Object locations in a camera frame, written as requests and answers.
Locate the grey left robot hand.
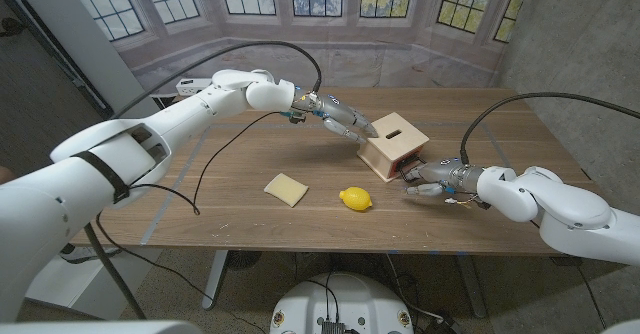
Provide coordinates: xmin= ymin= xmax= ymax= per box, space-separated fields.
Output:
xmin=292 ymin=91 xmax=380 ymax=145

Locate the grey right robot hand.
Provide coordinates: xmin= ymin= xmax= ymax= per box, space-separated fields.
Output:
xmin=403 ymin=157 xmax=485 ymax=198

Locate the black metal drawer handle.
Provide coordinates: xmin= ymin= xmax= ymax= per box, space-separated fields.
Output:
xmin=398 ymin=154 xmax=425 ymax=181

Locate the pale wooden box shell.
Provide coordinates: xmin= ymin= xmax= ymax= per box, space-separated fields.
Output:
xmin=356 ymin=112 xmax=430 ymax=183

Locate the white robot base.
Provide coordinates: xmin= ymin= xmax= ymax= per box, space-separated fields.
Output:
xmin=269 ymin=272 xmax=415 ymax=334

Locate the yellow toy lemon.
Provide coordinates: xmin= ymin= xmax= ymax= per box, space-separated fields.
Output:
xmin=338 ymin=186 xmax=374 ymax=212

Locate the pale yellow toy cheese slice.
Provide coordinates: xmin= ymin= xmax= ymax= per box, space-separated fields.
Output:
xmin=263 ymin=172 xmax=310 ymax=209

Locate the printed window backdrop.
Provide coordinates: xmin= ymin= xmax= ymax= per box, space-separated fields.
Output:
xmin=59 ymin=0 xmax=536 ymax=95

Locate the white table leg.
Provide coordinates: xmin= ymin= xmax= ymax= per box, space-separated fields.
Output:
xmin=201 ymin=250 xmax=229 ymax=311
xmin=454 ymin=253 xmax=489 ymax=319

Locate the white power strip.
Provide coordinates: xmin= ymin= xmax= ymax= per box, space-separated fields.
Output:
xmin=175 ymin=77 xmax=214 ymax=98

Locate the black and white sneaker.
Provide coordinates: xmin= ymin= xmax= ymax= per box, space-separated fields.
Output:
xmin=59 ymin=243 xmax=121 ymax=265

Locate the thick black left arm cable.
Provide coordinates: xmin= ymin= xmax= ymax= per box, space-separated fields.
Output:
xmin=109 ymin=40 xmax=323 ymax=120

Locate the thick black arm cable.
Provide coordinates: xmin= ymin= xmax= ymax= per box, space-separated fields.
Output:
xmin=459 ymin=91 xmax=640 ymax=166
xmin=109 ymin=40 xmax=323 ymax=120

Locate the thin black cable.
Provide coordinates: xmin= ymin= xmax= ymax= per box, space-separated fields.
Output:
xmin=94 ymin=111 xmax=281 ymax=334

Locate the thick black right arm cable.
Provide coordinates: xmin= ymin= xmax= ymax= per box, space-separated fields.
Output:
xmin=459 ymin=91 xmax=640 ymax=166

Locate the white floor cable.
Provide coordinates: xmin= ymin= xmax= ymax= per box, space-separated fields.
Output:
xmin=384 ymin=253 xmax=446 ymax=324

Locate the white wall panel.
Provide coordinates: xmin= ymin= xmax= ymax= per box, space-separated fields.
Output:
xmin=7 ymin=0 xmax=161 ymax=120

